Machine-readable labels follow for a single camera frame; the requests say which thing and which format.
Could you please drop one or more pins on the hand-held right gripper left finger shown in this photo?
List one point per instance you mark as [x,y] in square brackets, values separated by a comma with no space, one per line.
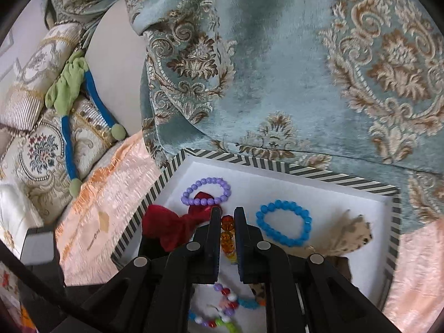
[212,246]

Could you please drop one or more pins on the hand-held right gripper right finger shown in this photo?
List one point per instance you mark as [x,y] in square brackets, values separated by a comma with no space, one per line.
[241,246]

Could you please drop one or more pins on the red scrunchie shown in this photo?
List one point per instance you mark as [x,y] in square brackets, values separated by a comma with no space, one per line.
[163,222]

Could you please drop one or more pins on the striped-edge white jewelry box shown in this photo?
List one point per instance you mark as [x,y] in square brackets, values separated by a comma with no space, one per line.
[312,194]

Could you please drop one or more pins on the colourful printed cloth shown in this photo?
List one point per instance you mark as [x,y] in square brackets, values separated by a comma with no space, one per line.
[10,281]

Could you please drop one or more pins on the white pillow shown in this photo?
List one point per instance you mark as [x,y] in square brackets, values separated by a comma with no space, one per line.
[15,211]

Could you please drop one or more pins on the cream floral embroidered pillow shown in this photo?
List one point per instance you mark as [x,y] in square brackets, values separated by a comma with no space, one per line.
[41,149]

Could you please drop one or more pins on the peach textured blanket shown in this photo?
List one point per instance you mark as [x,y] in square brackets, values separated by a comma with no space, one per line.
[114,180]

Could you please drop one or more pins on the green and blue plush toy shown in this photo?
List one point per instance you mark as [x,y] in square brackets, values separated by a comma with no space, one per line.
[66,86]

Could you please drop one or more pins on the teal damask patterned blanket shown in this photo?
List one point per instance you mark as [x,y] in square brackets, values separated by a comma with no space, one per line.
[277,76]

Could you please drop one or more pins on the cream pillow with striped ends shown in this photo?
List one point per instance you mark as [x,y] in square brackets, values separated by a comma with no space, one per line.
[41,66]

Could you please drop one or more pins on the beige cushion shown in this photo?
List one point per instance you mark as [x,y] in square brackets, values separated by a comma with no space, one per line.
[114,59]

